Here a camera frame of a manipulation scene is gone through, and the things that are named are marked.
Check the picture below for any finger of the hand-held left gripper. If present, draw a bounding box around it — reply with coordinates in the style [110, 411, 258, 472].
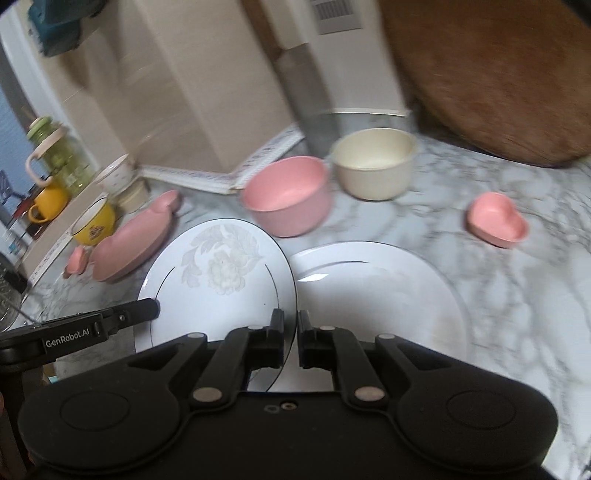
[103, 298, 161, 334]

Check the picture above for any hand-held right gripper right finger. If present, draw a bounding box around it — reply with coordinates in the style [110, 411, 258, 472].
[298, 309, 445, 409]

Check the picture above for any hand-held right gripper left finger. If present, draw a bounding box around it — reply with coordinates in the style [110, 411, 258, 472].
[127, 308, 286, 408]

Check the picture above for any small pink dish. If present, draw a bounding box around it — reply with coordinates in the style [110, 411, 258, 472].
[64, 246, 94, 278]

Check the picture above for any white floral plate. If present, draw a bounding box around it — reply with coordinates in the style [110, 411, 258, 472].
[134, 218, 297, 393]

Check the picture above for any pink heart dish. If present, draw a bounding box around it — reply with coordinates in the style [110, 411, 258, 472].
[465, 192, 530, 250]

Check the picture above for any long pink plate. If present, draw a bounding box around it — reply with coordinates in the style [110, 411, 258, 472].
[89, 189, 182, 283]

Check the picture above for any plain white plate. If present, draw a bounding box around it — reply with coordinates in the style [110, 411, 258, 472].
[287, 241, 472, 393]

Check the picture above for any yellow printed cup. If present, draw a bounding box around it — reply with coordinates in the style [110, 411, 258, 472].
[71, 198, 117, 246]

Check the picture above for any small cream cup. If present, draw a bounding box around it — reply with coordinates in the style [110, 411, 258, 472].
[115, 179, 149, 214]

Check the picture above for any pink bowl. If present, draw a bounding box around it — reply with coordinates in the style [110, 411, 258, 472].
[241, 156, 332, 238]

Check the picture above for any yellow mug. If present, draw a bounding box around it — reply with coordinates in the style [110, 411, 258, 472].
[28, 184, 71, 225]

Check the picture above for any white patterned cup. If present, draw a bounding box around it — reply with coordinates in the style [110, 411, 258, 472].
[93, 154, 136, 193]

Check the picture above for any green lidded jar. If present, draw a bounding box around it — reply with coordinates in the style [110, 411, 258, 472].
[24, 116, 95, 195]

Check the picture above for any cream bowl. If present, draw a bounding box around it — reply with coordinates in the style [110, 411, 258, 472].
[331, 128, 419, 202]

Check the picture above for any steel cleaver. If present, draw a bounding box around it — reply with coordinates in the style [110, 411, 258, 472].
[276, 45, 345, 158]

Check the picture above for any teal cloth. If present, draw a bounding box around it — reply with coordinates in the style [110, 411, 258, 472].
[27, 0, 101, 57]

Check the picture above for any white vent grille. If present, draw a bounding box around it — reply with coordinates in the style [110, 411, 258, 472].
[308, 0, 365, 36]

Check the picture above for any round wooden cutting board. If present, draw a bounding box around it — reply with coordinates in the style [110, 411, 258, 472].
[382, 0, 591, 168]

